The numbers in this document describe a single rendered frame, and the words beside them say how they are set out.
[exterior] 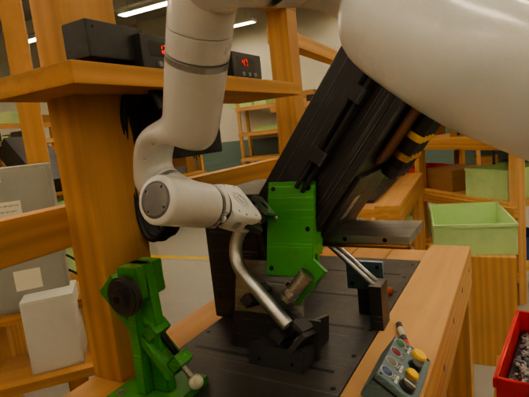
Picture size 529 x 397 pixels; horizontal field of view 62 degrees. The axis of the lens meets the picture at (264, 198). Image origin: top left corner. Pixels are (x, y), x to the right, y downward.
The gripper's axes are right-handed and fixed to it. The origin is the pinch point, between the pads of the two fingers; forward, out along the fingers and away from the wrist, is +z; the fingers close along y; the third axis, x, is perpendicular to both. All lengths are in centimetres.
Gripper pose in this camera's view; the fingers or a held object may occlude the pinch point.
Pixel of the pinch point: (255, 212)
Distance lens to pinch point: 98.2
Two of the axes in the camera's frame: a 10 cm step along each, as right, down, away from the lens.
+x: -6.5, 7.0, 3.0
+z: 5.0, 0.9, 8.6
